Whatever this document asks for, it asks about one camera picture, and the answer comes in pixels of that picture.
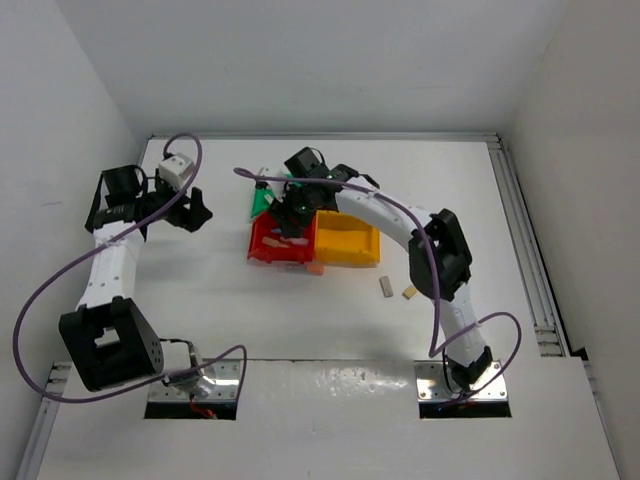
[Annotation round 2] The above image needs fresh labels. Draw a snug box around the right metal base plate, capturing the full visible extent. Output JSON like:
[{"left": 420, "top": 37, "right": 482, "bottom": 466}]
[{"left": 414, "top": 361, "right": 508, "bottom": 404}]

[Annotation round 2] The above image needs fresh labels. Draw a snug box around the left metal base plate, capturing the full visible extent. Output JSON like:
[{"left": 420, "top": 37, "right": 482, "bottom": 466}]
[{"left": 147, "top": 359, "right": 243, "bottom": 403}]

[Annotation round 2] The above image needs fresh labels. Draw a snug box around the metal base plate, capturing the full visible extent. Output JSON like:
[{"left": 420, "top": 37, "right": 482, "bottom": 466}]
[
  {"left": 147, "top": 359, "right": 243, "bottom": 403},
  {"left": 414, "top": 361, "right": 508, "bottom": 404}
]

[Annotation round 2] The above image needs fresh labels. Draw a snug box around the red plastic bin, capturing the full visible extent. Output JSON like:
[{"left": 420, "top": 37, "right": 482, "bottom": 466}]
[{"left": 247, "top": 212, "right": 316, "bottom": 264}]

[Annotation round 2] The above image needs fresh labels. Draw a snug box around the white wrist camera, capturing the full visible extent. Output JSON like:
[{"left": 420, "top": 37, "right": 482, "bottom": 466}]
[
  {"left": 257, "top": 165, "right": 279, "bottom": 182},
  {"left": 157, "top": 154, "right": 195, "bottom": 191}
]

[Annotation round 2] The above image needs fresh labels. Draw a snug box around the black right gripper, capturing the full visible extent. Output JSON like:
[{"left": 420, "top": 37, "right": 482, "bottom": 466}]
[{"left": 268, "top": 179, "right": 318, "bottom": 237}]

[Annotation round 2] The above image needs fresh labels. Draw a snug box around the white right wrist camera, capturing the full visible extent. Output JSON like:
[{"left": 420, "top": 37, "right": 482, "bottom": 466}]
[{"left": 257, "top": 165, "right": 279, "bottom": 182}]

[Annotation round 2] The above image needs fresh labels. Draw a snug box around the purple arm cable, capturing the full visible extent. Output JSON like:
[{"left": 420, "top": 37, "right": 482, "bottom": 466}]
[
  {"left": 12, "top": 132, "right": 249, "bottom": 404},
  {"left": 233, "top": 167, "right": 522, "bottom": 401}
]

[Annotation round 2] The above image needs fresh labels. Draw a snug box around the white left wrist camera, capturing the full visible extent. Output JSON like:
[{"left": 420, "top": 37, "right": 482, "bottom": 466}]
[{"left": 157, "top": 154, "right": 195, "bottom": 191}]

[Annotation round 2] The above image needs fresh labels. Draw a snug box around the green plastic bin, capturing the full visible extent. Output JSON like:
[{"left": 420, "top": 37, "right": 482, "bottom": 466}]
[{"left": 250, "top": 180, "right": 282, "bottom": 220}]

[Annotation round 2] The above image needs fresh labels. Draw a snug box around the tan eraser block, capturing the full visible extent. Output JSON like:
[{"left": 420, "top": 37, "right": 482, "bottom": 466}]
[{"left": 402, "top": 285, "right": 417, "bottom": 300}]

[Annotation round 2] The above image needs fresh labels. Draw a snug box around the yellow plastic bin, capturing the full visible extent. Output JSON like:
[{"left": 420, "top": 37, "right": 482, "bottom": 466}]
[{"left": 315, "top": 210, "right": 381, "bottom": 267}]

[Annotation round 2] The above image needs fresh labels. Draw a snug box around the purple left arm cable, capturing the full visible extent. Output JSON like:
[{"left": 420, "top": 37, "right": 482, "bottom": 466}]
[{"left": 12, "top": 132, "right": 249, "bottom": 404}]

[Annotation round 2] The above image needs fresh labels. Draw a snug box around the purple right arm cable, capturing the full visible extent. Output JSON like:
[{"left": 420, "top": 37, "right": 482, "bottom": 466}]
[{"left": 233, "top": 167, "right": 522, "bottom": 401}]

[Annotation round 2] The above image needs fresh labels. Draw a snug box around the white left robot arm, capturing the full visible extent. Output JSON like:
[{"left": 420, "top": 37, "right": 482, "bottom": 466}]
[{"left": 59, "top": 155, "right": 212, "bottom": 392}]

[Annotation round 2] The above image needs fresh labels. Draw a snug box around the orange correction tape dispenser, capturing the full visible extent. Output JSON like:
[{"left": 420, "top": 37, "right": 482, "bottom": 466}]
[{"left": 262, "top": 237, "right": 282, "bottom": 248}]

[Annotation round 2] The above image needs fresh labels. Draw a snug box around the beige staple box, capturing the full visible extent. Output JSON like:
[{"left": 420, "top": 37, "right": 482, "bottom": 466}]
[{"left": 379, "top": 276, "right": 394, "bottom": 298}]

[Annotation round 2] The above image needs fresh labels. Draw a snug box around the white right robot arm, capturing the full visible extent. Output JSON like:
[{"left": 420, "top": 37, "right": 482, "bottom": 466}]
[{"left": 268, "top": 147, "right": 493, "bottom": 392}]

